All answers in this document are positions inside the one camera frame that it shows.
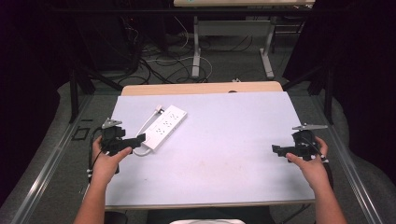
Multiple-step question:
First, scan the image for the tangle of floor cables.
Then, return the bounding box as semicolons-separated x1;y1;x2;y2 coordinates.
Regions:
118;17;254;86

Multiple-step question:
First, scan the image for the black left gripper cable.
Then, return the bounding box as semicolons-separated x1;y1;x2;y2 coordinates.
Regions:
88;126;105;184

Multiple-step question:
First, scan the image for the person's dark clothing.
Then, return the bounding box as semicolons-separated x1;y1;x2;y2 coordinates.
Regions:
145;206;276;224

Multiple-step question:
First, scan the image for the white power strip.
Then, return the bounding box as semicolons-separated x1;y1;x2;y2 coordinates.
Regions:
140;105;189;153

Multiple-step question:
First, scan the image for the person's left hand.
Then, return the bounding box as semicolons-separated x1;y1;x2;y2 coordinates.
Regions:
91;135;134;185

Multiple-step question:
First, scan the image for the person's right hand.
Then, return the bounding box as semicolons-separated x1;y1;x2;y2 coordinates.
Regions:
285;135;330;189

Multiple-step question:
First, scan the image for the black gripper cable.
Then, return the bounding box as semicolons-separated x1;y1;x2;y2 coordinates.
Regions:
88;126;105;184
322;157;334;190

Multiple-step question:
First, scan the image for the black metal stand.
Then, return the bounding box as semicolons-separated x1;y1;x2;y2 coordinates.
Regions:
281;60;334;126
68;66;124;124

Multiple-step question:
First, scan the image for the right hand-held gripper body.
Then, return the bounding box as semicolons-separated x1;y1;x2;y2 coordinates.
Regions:
285;123;329;162

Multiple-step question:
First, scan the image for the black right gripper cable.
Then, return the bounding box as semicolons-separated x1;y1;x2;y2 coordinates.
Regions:
322;157;334;190

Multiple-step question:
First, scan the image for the white power strip cable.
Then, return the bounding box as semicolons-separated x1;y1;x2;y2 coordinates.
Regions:
133;105;165;157

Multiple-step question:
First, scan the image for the metal floor rail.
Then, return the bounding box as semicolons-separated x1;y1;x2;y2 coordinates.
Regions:
311;92;379;224
8;94;94;224

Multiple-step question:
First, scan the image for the pale lavender table mat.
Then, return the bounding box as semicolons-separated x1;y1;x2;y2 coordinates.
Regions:
105;91;316;207

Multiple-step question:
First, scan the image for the white desk with metal legs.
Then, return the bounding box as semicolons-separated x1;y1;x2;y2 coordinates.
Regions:
173;0;316;80

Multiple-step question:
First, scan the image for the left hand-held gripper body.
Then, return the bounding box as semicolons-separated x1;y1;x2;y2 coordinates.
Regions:
101;117;138;157

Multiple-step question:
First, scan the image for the white floor cable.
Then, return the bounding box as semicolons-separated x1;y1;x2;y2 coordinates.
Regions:
146;17;214;84

